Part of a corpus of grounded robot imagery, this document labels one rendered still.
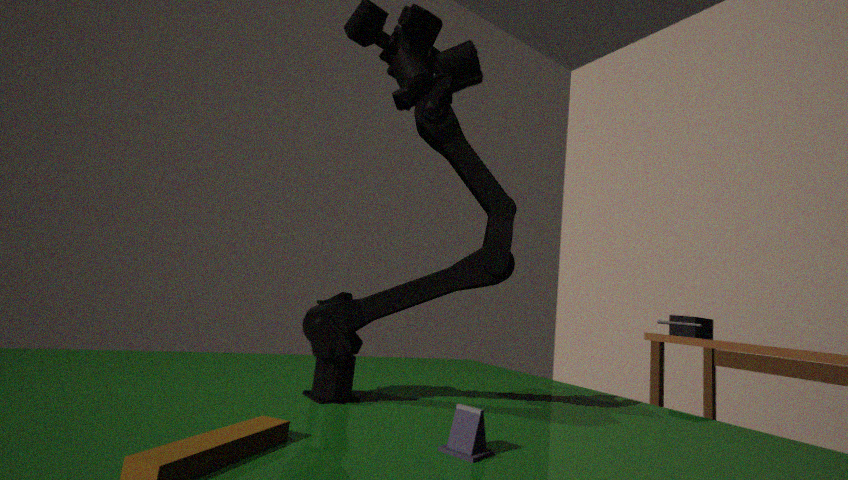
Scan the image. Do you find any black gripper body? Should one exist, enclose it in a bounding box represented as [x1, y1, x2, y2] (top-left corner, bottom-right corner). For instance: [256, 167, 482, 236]
[344, 0, 440, 78]

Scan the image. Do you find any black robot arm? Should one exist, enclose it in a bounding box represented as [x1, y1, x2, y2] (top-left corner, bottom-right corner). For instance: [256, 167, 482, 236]
[302, 3, 516, 404]

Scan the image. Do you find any orange-brown bar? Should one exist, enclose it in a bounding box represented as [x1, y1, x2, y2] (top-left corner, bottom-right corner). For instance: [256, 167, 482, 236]
[120, 415, 290, 480]

